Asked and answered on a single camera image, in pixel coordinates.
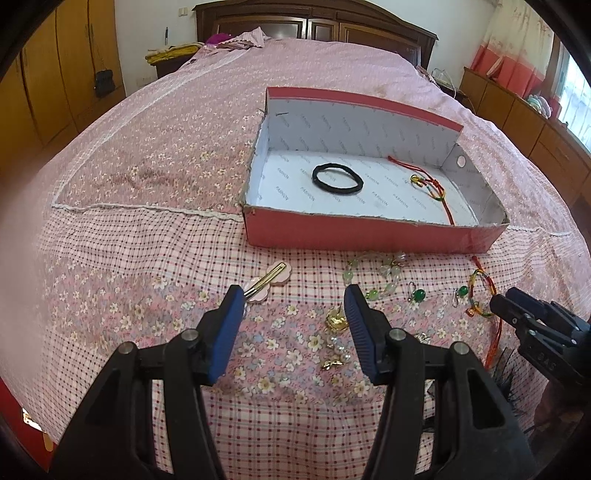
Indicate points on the small red box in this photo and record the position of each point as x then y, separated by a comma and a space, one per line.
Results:
556, 110

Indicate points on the pink floral bedspread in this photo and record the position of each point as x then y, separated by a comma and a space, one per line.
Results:
184, 138

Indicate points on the yellow folded cloth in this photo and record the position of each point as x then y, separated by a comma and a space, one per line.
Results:
173, 53

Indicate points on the green stone earring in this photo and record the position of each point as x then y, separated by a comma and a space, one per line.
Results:
418, 295
461, 291

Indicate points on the gold pearl earring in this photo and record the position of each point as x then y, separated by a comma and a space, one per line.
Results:
337, 321
331, 364

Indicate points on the pastel plush toy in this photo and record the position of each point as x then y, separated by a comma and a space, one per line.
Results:
539, 104

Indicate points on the pink flower hair clip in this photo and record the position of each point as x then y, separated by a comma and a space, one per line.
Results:
268, 278

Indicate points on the black hanging bag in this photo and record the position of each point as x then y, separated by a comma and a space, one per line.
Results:
104, 83

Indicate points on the window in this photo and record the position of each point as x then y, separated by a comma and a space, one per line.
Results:
575, 92

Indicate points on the wooden sideboard cabinet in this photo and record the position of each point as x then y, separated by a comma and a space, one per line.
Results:
508, 110

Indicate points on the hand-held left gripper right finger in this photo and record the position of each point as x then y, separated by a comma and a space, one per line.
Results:
362, 332

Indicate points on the pink striped cloth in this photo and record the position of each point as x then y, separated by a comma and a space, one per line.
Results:
249, 39

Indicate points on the magenta cloth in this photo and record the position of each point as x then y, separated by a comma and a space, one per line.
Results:
219, 39

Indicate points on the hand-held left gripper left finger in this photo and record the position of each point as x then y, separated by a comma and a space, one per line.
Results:
228, 332

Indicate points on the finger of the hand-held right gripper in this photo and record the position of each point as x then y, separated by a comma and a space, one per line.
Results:
505, 311
524, 297

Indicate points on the black feather hair accessory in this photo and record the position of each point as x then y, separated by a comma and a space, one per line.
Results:
508, 383

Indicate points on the white and red curtain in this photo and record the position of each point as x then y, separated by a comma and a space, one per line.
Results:
508, 46

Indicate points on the dark wooden nightstand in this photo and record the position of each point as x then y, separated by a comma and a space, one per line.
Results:
166, 69

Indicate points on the dark wooden headboard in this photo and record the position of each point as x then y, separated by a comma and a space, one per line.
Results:
369, 32

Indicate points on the red cardboard box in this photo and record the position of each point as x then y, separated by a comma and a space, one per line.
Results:
351, 233

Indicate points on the yellow wooden wardrobe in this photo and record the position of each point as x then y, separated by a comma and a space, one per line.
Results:
46, 69

